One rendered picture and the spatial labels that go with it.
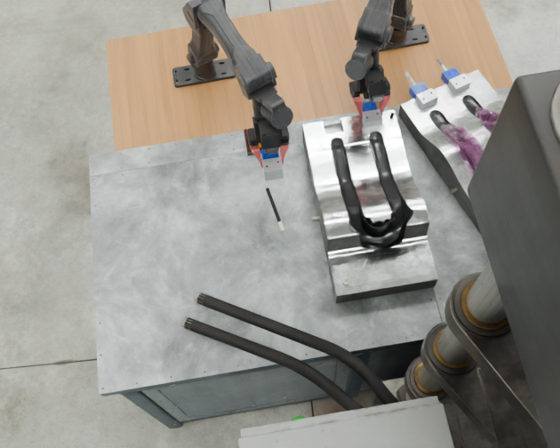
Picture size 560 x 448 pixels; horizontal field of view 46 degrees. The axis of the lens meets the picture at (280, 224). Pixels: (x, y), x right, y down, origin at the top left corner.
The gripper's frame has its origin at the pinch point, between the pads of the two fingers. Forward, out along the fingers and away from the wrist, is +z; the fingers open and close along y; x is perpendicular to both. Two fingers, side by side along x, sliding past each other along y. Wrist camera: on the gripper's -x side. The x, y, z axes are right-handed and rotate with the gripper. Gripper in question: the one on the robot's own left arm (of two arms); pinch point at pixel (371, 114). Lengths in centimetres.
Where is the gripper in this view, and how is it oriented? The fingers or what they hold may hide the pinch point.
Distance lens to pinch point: 187.5
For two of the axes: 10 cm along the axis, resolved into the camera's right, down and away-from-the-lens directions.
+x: -1.1, -5.8, 8.1
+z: 1.3, 8.0, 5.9
